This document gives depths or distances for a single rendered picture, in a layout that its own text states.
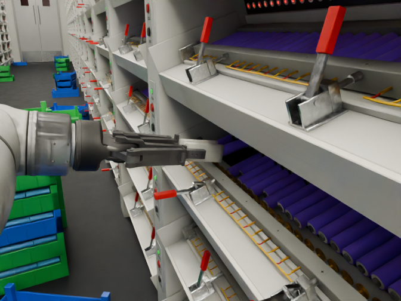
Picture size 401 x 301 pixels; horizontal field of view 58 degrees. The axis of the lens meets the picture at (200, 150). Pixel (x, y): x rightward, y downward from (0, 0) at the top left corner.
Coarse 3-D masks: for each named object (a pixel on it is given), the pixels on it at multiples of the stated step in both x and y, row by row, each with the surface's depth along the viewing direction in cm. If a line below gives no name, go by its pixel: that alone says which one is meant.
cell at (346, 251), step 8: (376, 232) 38; (384, 232) 38; (360, 240) 38; (368, 240) 38; (376, 240) 38; (384, 240) 38; (344, 248) 38; (352, 248) 38; (360, 248) 37; (368, 248) 37; (344, 256) 38; (352, 256) 37; (360, 256) 37; (352, 264) 38
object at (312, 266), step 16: (208, 176) 63; (224, 176) 58; (224, 192) 57; (240, 192) 53; (224, 208) 53; (240, 208) 52; (256, 208) 48; (256, 224) 48; (272, 224) 44; (272, 240) 44; (288, 240) 41; (288, 256) 41; (304, 256) 38; (304, 272) 38; (320, 272) 36; (336, 272) 35; (320, 288) 36; (336, 288) 34; (352, 288) 33
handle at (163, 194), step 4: (192, 188) 59; (196, 188) 58; (156, 192) 57; (160, 192) 57; (164, 192) 57; (168, 192) 57; (172, 192) 57; (176, 192) 57; (180, 192) 57; (184, 192) 58; (188, 192) 58; (156, 196) 56; (160, 196) 56; (164, 196) 57; (168, 196) 57; (172, 196) 57
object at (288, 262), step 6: (198, 168) 68; (204, 174) 65; (216, 186) 60; (228, 198) 56; (234, 204) 54; (234, 210) 54; (240, 210) 52; (240, 216) 51; (246, 216) 50; (246, 222) 50; (252, 228) 48; (258, 228) 47; (258, 234) 46; (264, 234) 46; (270, 240) 45; (270, 246) 44; (276, 246) 43; (276, 252) 43; (282, 252) 42; (282, 258) 41; (288, 264) 40; (294, 264) 40; (300, 270) 39; (306, 276) 38; (318, 288) 36; (318, 294) 36; (324, 294) 35; (324, 300) 35; (330, 300) 35
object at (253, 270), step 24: (168, 168) 74; (192, 168) 70; (216, 192) 60; (192, 216) 62; (216, 216) 54; (216, 240) 49; (240, 240) 47; (312, 240) 43; (240, 264) 44; (264, 264) 42; (264, 288) 39
